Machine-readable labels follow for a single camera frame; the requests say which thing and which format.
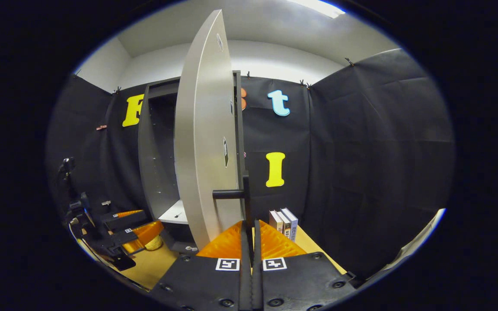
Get black backdrop cloth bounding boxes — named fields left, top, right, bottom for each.
left=46, top=48, right=456, bottom=277

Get white blue book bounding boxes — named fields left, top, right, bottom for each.
left=281, top=208, right=298, bottom=241

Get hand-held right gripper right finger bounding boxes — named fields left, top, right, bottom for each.
left=252, top=219, right=358, bottom=311

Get grey cabinet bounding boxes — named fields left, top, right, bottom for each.
left=138, top=70, right=249, bottom=254

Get dark grey book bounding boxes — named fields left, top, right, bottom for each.
left=276, top=209, right=292, bottom=239

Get pale yellow round object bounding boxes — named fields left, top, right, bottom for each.
left=144, top=235, right=164, bottom=251

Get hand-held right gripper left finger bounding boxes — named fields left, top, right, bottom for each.
left=149, top=220, right=253, bottom=311

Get ceiling light strip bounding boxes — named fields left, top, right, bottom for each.
left=287, top=0, right=346, bottom=19

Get brown book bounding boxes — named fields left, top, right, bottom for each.
left=269, top=210, right=283, bottom=234

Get white cabinet shelf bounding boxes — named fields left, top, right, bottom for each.
left=158, top=200, right=189, bottom=225

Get black door handle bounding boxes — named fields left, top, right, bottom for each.
left=212, top=171, right=252, bottom=225

